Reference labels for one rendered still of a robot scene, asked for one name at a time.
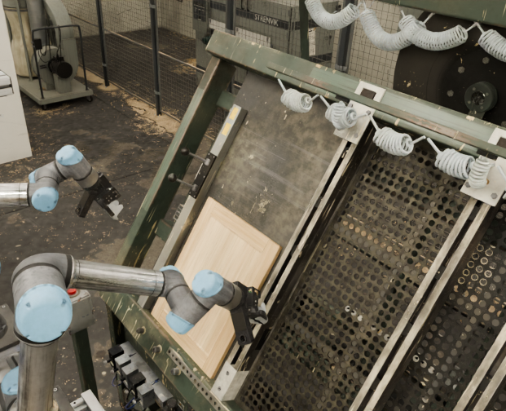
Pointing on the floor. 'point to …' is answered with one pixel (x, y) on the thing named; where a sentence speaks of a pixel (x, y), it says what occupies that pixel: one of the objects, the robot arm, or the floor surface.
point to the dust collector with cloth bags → (45, 50)
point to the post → (81, 345)
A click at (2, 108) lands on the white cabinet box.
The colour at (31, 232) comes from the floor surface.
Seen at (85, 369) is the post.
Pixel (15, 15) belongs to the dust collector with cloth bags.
